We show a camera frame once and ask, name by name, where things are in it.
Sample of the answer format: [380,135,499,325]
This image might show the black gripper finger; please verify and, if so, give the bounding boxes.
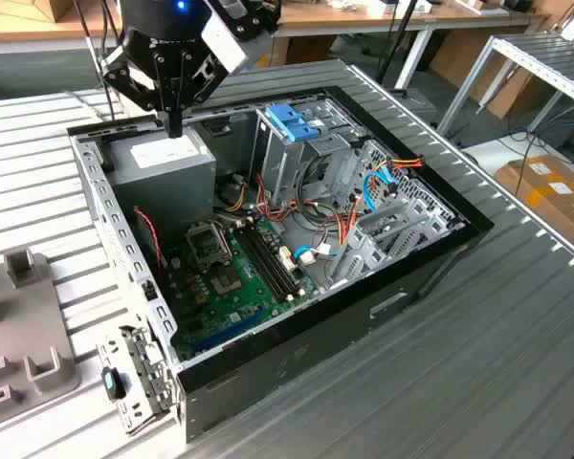
[173,55,231,140]
[100,45,175,140]

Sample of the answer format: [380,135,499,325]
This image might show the blue data wire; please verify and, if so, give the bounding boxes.
[363,160,398,214]

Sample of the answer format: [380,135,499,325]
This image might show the orange red yellow power wire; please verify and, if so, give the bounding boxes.
[389,153,427,172]

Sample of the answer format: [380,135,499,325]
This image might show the perforated metal disk bay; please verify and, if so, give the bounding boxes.
[324,141,465,293]

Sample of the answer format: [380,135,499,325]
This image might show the small brown cardboard box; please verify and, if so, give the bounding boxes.
[31,0,123,24]

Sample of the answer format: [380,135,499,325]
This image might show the blue plastic drive latch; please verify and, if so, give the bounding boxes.
[265,104,324,143]

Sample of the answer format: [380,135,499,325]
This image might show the grey power supply unit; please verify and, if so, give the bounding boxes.
[102,131,219,240]

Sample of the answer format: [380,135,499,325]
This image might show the stacked brown cardboard boxes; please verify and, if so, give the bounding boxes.
[270,35,336,68]

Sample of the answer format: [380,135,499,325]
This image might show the grey metal drive cage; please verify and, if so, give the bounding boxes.
[248,107,364,207]

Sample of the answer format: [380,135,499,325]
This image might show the long wooden desk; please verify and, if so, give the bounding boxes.
[0,0,554,56]

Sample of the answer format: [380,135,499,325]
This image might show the black RAM slot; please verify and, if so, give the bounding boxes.
[239,225,291,302]
[232,227,284,305]
[246,223,297,299]
[252,221,302,295]

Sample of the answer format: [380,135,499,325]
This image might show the CPU socket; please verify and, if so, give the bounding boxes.
[209,268,244,296]

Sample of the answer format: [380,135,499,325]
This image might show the black tripod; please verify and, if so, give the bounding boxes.
[377,0,422,92]

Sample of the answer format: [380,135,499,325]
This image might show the green motherboard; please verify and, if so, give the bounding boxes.
[165,214,324,362]

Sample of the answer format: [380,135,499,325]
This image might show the blue expansion slot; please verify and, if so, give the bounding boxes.
[190,310,265,355]

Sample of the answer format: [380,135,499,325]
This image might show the grey plastic parts rack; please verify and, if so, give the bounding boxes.
[0,247,82,431]

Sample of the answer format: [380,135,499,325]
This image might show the flat brown cardboard sheets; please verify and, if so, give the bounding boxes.
[430,28,556,120]

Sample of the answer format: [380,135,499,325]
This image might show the black open PC case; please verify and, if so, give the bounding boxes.
[66,84,497,444]

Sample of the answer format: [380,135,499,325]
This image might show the taped cardboard shipping box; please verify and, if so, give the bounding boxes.
[495,155,574,250]

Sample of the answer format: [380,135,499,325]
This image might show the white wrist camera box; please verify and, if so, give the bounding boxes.
[200,10,249,74]

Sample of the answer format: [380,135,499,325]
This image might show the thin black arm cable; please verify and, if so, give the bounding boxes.
[74,0,125,123]

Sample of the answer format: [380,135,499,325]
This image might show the black camera bracket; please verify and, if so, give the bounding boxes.
[219,0,283,42]

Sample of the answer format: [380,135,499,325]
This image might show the yellow orange wire bundle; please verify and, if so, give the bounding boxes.
[225,174,249,214]

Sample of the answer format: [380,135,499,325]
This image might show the red twisted fan wire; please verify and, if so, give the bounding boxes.
[133,205,169,269]

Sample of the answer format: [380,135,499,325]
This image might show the metal socket cover frame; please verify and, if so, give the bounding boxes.
[185,220,234,268]

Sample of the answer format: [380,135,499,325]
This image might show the short blue wire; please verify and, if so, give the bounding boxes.
[291,243,339,262]

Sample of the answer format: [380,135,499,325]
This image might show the orange black wire bundle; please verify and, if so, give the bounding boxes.
[255,171,363,248]

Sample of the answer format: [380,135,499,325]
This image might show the grey metal rear bracket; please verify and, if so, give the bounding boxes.
[95,324,181,437]

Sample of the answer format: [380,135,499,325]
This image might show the black knob with teal ring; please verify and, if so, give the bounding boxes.
[99,366,128,401]

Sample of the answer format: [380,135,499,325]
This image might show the white frame slat table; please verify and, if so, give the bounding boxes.
[437,33,574,140]

